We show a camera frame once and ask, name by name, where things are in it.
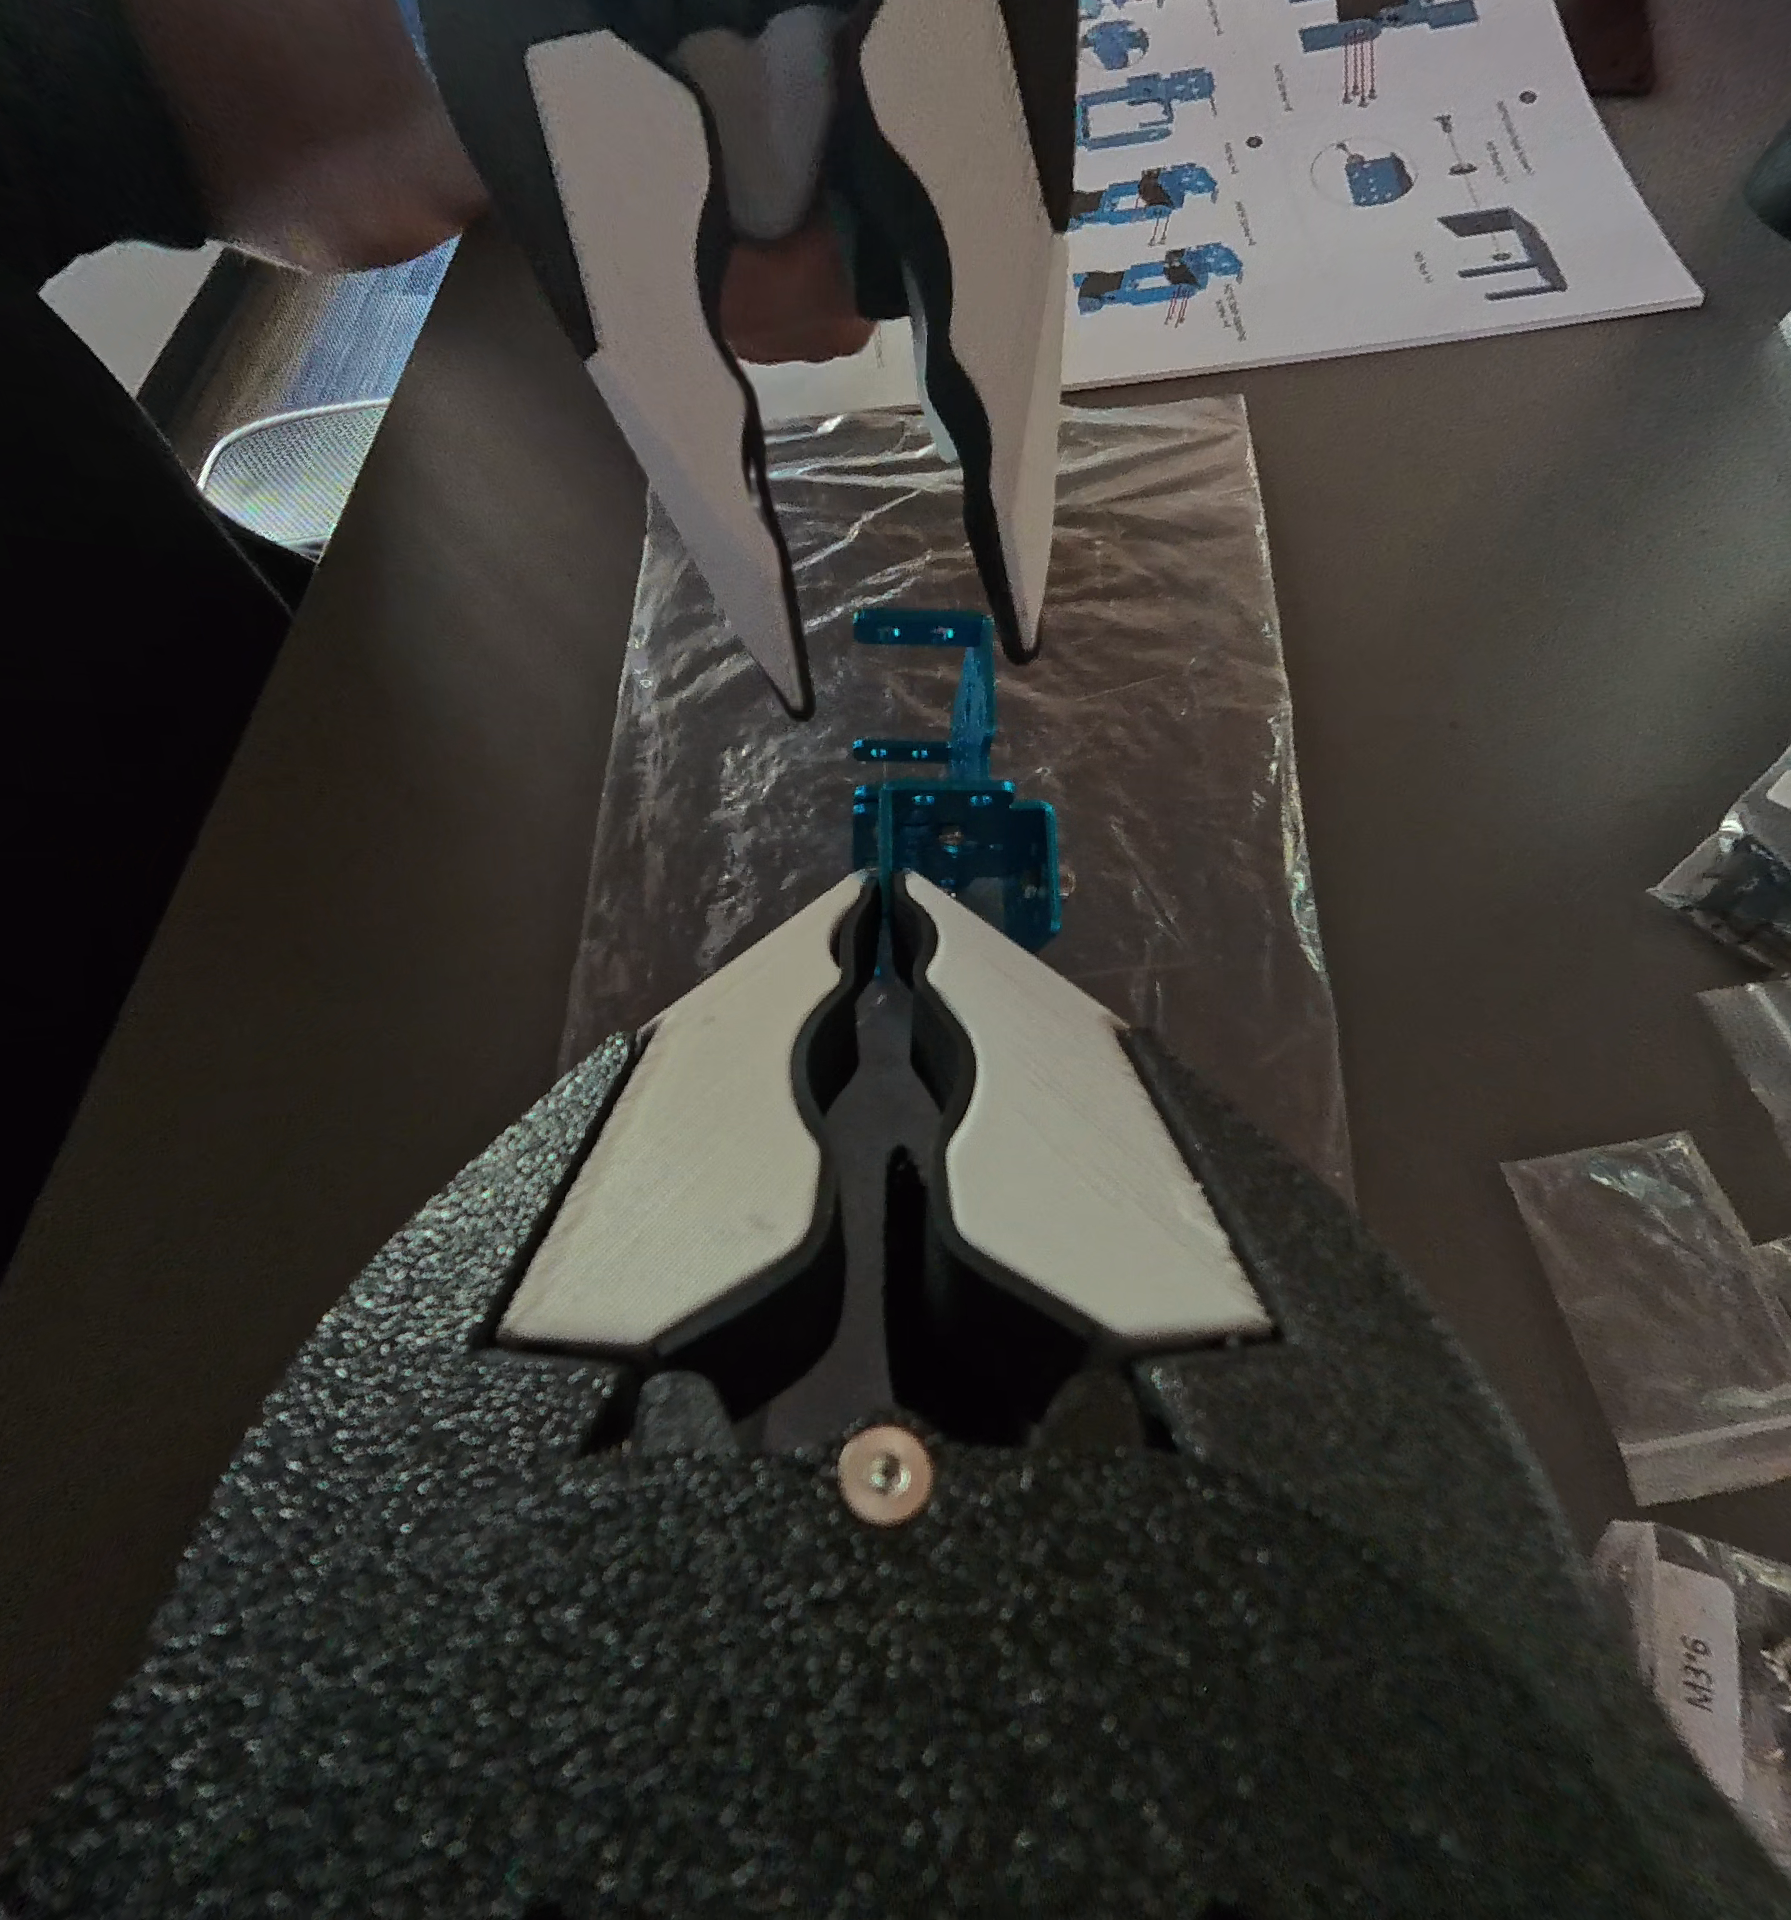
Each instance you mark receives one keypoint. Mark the person's black clothing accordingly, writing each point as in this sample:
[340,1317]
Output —
[27,747]

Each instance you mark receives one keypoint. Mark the pile of small screw bags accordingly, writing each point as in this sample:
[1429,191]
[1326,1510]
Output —
[1659,1317]

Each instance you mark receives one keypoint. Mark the dark brown block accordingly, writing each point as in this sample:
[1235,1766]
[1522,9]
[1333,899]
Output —
[1609,42]

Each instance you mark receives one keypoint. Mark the blue metal bracket assembly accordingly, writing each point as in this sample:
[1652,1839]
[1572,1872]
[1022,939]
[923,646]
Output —
[973,839]

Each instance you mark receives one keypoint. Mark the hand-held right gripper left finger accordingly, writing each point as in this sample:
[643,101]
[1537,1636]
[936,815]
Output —
[657,1200]

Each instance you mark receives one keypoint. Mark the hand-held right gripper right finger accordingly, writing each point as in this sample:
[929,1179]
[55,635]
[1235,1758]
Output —
[1094,1200]

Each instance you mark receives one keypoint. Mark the dark grey desk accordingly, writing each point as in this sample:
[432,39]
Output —
[1509,602]

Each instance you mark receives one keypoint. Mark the person's left hand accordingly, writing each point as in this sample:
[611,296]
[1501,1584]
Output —
[790,300]

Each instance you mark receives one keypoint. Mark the white instruction booklet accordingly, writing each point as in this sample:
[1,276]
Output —
[1286,320]

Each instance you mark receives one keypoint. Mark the grey mesh office chair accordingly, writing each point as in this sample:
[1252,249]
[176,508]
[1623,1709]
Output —
[296,481]

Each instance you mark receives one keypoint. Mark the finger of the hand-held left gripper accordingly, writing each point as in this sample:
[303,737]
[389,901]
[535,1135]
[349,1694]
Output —
[643,300]
[985,224]

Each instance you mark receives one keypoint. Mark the large clear plastic bag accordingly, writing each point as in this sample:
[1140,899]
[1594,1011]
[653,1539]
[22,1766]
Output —
[1134,602]

